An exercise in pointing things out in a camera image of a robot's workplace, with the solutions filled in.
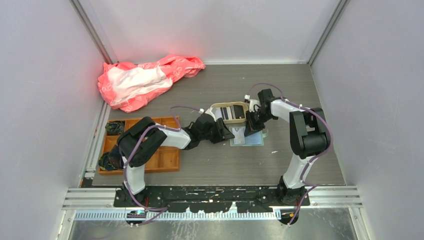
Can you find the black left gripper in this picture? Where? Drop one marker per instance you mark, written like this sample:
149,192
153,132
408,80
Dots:
227,135

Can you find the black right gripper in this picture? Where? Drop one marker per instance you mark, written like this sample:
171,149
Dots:
250,126

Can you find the green leather card holder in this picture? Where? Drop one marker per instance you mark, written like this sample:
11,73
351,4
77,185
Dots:
256,139

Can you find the white blue credit card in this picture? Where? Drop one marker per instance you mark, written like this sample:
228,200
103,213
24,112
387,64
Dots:
239,135

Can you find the beige oval card tray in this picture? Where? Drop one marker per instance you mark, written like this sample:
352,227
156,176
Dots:
245,106

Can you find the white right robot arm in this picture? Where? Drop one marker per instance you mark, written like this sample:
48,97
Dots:
309,138

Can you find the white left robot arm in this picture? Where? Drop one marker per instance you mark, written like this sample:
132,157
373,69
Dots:
138,144

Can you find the stack of credit cards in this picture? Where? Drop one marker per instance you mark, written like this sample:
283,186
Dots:
233,112

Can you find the pink and white plastic bag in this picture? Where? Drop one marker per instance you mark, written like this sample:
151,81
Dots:
128,87

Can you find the dark bundle in organizer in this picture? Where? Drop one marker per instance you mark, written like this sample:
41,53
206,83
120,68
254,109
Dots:
115,128

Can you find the black roll in organizer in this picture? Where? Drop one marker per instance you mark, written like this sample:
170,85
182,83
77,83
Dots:
111,160

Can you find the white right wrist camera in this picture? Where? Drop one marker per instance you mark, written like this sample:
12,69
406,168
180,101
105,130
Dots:
253,104

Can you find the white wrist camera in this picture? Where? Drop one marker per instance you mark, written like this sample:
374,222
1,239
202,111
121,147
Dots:
211,114
253,104

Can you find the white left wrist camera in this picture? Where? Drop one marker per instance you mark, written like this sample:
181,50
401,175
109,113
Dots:
211,114

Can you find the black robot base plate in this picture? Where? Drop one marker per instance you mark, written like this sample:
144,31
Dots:
216,199

